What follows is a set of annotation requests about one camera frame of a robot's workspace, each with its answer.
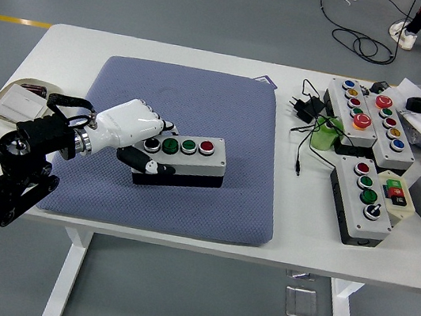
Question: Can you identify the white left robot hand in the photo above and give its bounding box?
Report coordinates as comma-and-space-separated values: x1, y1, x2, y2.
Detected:
84, 92, 188, 180

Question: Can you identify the grey four-button control box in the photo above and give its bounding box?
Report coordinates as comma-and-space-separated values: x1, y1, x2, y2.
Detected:
319, 152, 404, 252
126, 124, 231, 199

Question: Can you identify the grey five-button control box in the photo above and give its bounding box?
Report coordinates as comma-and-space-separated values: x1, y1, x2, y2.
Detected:
314, 74, 387, 160
353, 90, 421, 175

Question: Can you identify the white table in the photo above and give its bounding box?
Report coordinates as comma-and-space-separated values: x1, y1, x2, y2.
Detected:
0, 13, 421, 316

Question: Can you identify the dark red small item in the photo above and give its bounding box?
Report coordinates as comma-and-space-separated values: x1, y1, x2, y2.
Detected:
19, 82, 48, 99

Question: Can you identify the blue-grey padded mat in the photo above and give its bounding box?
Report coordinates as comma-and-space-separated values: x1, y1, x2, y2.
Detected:
32, 45, 299, 252

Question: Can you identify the purple label card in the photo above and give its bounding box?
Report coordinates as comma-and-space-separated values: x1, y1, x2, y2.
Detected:
252, 72, 280, 92

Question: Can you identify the black power adapter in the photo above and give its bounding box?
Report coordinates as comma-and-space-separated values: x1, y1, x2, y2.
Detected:
283, 91, 328, 125

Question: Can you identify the green cup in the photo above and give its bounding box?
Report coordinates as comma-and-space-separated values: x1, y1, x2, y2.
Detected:
308, 113, 347, 154

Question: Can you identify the metal floor plate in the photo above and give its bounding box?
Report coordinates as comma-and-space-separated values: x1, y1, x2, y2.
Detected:
281, 284, 323, 316
285, 268, 317, 283

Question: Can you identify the small black device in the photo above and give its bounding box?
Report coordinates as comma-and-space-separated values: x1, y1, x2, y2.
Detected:
368, 79, 392, 97

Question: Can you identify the white wall switch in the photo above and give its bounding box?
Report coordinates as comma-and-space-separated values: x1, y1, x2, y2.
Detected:
0, 82, 51, 124

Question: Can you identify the black adapter cord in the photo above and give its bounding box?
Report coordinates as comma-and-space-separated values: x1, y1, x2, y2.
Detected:
283, 78, 357, 184

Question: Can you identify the black floor cable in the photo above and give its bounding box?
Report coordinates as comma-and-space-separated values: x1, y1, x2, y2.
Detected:
310, 0, 419, 70

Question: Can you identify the black foam ring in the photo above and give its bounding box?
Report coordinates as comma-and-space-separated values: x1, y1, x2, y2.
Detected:
405, 96, 421, 113

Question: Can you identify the cream three-button switch box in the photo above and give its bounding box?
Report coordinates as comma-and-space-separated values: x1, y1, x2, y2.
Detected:
370, 168, 421, 230

